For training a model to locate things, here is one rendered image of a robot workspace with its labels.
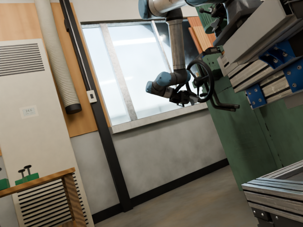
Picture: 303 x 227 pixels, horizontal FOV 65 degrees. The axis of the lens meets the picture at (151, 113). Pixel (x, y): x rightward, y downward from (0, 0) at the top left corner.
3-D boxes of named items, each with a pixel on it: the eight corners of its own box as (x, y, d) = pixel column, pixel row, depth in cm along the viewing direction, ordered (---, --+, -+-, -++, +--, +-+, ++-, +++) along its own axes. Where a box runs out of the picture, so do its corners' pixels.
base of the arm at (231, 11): (278, 6, 86) (267, -17, 88) (242, 14, 83) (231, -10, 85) (254, 29, 101) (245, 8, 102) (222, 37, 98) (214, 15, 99)
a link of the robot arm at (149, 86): (148, 88, 137) (143, 94, 144) (166, 93, 140) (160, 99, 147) (149, 77, 140) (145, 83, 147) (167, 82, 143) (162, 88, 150)
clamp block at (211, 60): (198, 75, 170) (194, 64, 172) (213, 73, 176) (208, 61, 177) (211, 66, 157) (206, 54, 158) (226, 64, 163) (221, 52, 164)
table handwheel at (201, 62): (177, 83, 176) (191, 50, 155) (199, 79, 185) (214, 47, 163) (199, 112, 162) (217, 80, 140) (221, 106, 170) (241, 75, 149)
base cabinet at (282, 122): (238, 191, 175) (204, 101, 185) (287, 165, 200) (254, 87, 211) (293, 192, 135) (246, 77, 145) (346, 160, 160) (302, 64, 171)
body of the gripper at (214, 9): (208, 7, 153) (221, -6, 142) (219, 10, 156) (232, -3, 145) (210, 18, 151) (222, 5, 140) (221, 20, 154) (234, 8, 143)
